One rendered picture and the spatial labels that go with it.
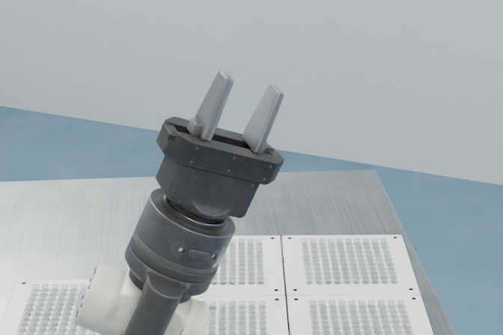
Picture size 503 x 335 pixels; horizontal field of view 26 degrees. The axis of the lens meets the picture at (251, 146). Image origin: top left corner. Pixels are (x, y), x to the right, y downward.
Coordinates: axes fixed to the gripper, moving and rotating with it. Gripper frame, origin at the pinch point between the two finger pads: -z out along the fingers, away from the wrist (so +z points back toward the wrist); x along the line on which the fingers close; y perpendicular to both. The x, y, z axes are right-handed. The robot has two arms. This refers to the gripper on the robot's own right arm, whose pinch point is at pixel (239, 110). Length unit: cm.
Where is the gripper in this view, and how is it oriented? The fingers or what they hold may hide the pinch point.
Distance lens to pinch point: 99.9
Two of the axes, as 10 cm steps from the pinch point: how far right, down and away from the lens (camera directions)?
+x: -8.4, -2.1, -4.9
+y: -3.6, -4.6, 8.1
